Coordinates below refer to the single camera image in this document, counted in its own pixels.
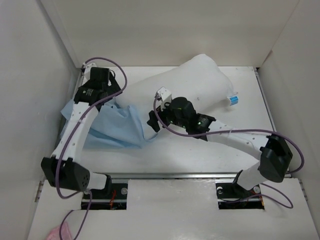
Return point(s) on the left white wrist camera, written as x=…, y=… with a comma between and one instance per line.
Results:
x=87, y=69

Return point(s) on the aluminium left rail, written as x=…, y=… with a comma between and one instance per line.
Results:
x=74, y=87

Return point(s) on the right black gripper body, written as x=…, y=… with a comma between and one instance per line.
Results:
x=167, y=116

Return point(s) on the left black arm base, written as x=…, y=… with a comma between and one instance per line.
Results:
x=112, y=197

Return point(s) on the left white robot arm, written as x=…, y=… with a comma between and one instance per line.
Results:
x=63, y=169

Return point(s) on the white pillow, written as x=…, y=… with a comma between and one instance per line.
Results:
x=199, y=80

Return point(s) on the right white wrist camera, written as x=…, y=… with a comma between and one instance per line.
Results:
x=164, y=96

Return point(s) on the aluminium front rail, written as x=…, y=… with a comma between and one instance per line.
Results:
x=203, y=175

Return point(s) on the aluminium rail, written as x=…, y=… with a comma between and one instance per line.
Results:
x=74, y=87
x=203, y=175

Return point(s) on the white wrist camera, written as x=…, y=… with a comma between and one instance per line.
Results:
x=164, y=96
x=87, y=69

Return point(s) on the blue white pillow tag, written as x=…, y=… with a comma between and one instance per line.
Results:
x=233, y=100

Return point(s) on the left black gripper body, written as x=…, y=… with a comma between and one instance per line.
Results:
x=113, y=88

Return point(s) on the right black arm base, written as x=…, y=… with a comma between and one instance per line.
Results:
x=230, y=196

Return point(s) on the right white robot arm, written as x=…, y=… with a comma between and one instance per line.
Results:
x=271, y=151

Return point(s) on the pink cloth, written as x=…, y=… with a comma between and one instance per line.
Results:
x=60, y=231

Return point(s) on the light blue pillowcase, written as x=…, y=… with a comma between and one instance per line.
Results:
x=117, y=127

